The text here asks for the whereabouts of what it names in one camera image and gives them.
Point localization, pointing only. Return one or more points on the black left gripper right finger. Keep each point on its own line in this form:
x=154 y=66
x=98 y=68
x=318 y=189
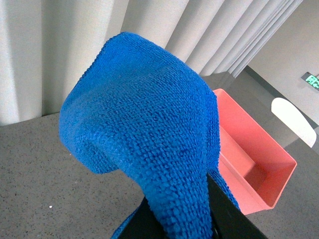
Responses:
x=228 y=222

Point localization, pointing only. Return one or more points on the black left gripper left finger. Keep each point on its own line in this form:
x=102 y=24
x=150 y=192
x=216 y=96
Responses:
x=143 y=224

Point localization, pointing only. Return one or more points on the blue microfiber cloth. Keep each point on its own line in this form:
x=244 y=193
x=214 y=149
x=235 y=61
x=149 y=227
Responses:
x=140 y=109

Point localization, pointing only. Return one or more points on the pink plastic bin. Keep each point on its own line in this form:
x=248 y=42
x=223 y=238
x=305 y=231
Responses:
x=255 y=167

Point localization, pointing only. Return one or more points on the white chair back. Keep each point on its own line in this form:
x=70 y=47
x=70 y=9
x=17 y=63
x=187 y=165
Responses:
x=294 y=120

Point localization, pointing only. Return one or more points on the green exit sign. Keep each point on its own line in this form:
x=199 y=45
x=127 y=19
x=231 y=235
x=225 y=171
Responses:
x=311 y=80

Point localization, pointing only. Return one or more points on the white pleated curtain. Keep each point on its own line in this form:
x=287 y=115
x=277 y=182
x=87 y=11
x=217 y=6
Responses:
x=46 y=45

